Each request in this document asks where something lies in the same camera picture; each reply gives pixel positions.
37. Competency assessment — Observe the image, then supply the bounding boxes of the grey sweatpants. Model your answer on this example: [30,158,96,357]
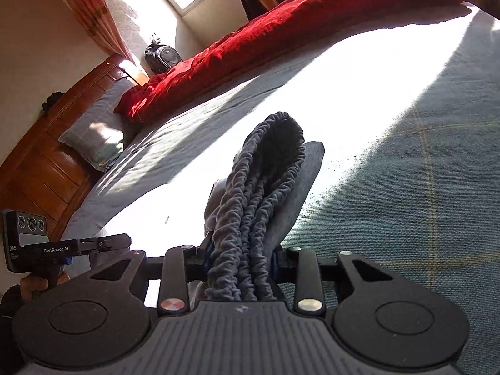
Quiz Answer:
[193,112,326,303]

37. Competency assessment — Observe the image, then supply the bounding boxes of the dark cloth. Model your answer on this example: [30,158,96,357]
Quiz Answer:
[42,92,65,114]

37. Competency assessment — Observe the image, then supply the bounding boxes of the black backpack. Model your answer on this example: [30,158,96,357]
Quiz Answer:
[144,43,183,75]

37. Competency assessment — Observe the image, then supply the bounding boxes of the person's left forearm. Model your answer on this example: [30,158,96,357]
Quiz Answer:
[0,284,29,321]

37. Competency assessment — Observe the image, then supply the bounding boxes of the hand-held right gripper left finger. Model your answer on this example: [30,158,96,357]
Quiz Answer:
[92,241,215,316]

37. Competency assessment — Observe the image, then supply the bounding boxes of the black draped cloth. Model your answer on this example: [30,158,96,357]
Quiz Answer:
[237,0,270,22]

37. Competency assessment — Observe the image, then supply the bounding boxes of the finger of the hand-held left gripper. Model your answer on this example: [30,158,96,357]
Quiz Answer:
[77,233,132,256]

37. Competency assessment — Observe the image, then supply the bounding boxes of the orange curtain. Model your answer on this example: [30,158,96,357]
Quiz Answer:
[43,0,133,63]

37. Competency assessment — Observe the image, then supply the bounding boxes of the person's left hand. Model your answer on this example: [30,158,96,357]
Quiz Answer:
[19,272,72,302]

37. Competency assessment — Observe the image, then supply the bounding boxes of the grey plaid pillow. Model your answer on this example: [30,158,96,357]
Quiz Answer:
[58,80,135,172]

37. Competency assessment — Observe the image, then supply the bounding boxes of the wooden headboard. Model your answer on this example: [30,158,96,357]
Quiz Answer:
[0,54,151,239]

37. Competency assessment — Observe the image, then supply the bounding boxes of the red quilt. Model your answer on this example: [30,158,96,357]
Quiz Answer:
[115,0,472,123]

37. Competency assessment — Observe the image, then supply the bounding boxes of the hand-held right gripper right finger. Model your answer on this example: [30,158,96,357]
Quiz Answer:
[273,246,394,316]

